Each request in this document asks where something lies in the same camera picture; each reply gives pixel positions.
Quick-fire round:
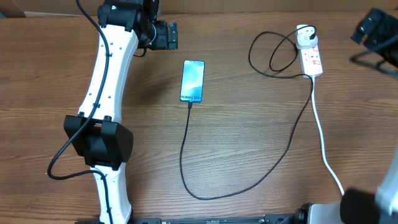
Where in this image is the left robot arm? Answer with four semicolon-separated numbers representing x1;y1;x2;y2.
64;0;178;223

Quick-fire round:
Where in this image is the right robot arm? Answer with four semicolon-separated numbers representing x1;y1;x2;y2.
282;8;397;223

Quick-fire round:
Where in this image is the black USB charging cable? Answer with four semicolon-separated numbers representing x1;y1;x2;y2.
178;25;318;201

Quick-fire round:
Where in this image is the brown cardboard backdrop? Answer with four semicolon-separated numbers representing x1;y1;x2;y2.
1;0;397;17

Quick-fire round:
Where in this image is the blue Galaxy smartphone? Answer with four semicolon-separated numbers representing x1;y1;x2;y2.
180;60;205;103

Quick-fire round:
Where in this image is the white charger plug adapter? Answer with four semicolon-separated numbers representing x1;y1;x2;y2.
296;24;318;50

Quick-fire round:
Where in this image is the white power strip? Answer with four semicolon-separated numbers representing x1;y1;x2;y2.
298;44;323;77

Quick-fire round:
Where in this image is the white power strip cord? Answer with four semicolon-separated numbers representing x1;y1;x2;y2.
310;76;346;197

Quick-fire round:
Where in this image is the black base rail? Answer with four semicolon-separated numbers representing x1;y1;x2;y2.
74;214;352;224

